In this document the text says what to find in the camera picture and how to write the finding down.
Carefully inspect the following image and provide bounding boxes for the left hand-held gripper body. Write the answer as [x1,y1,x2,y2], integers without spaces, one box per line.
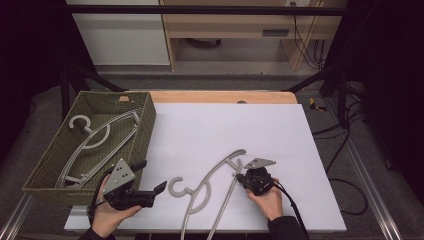
[102,158,156,211]

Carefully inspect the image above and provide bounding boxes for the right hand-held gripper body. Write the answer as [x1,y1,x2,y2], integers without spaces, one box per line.
[239,157,277,197]

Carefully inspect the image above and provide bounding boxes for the green woven basket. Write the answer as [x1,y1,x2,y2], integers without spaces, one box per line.
[22,90,157,206]

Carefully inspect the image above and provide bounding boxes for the person's right hand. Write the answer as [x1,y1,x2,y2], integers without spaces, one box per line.
[245,179,284,222]

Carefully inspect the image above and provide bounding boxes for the person's left hand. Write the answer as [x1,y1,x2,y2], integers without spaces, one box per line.
[90,176,143,238]

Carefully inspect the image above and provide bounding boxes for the white table mat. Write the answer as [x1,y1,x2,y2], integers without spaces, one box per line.
[63,102,348,234]

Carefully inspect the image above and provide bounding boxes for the yellow and black tool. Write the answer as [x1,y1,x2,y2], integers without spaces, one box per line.
[308,97,328,113]

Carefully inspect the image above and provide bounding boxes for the black stand legs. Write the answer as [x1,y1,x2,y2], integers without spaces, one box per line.
[283,64,350,125]
[59,63,128,118]

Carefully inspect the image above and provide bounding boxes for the white cabinet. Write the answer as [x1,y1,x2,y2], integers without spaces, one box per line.
[64,0,171,66]

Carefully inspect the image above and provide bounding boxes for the black curtain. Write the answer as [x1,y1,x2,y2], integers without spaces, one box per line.
[328,0,424,204]
[0,0,98,158]

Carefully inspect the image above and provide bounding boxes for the light wooden desk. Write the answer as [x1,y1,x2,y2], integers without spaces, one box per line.
[159,0,348,72]

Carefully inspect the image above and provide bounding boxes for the left hand-held gripper cable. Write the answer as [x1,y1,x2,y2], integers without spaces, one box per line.
[86,166,115,218]

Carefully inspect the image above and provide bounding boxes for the hand-held gripper cable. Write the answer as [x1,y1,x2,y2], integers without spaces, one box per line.
[272,179,312,240]
[86,166,115,218]

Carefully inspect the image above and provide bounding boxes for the right hand-held gripper cable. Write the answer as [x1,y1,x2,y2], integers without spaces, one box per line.
[272,179,312,240]

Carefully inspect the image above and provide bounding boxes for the black floor cable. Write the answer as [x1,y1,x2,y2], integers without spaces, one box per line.
[312,99,370,216]

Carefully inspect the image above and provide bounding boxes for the aluminium frame rail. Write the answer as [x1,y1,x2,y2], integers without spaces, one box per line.
[346,139,404,240]
[0,193,35,240]

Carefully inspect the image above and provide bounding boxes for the black hanging cables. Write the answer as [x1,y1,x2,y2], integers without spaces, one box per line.
[290,1,327,70]

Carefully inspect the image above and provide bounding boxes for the black horizontal frame bar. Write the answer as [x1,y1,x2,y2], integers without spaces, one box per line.
[64,4,348,17]

